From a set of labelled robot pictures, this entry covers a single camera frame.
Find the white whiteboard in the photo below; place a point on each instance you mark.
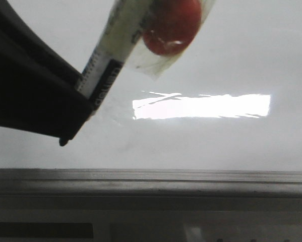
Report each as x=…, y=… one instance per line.
x=233, y=101

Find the grey metal marker tray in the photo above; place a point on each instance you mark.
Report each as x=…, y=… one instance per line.
x=146, y=182

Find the red round magnet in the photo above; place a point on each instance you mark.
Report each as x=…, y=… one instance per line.
x=172, y=27

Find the white black whiteboard marker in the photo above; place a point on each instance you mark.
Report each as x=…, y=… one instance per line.
x=126, y=22

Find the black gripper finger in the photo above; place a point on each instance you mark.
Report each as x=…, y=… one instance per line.
x=37, y=86

